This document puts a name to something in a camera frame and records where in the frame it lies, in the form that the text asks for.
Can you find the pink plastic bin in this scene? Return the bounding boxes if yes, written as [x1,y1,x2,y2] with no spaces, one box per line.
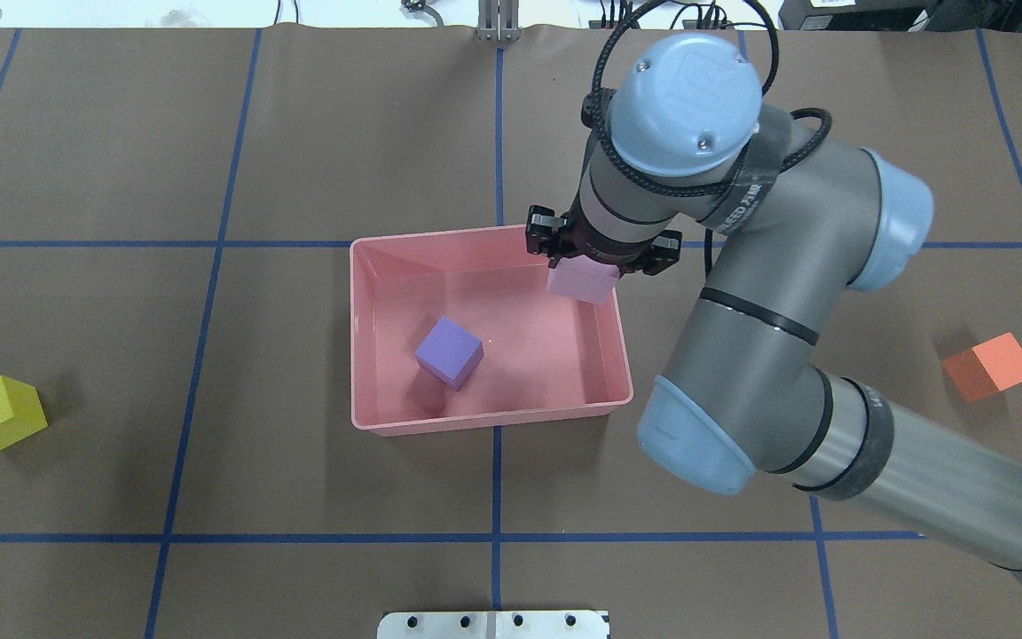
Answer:
[350,225,633,437]

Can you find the aluminium frame post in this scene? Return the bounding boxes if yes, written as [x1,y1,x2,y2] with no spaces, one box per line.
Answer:
[476,0,522,43]

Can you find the orange foam block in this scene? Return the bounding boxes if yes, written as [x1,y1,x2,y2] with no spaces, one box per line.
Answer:
[941,332,1022,403]

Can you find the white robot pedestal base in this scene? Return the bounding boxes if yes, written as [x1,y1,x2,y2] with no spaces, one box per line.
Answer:
[376,610,612,638]

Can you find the light pink foam block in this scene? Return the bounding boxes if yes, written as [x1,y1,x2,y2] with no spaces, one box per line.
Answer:
[546,256,621,304]

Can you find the purple foam block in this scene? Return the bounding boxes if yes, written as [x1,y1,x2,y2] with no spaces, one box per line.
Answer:
[415,316,485,390]

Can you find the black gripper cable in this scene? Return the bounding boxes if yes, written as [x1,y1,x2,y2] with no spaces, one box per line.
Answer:
[580,0,833,276]

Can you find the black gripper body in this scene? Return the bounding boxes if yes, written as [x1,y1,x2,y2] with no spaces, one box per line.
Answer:
[524,206,684,276]

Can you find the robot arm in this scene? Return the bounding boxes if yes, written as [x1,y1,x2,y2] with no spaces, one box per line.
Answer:
[524,28,1022,585]

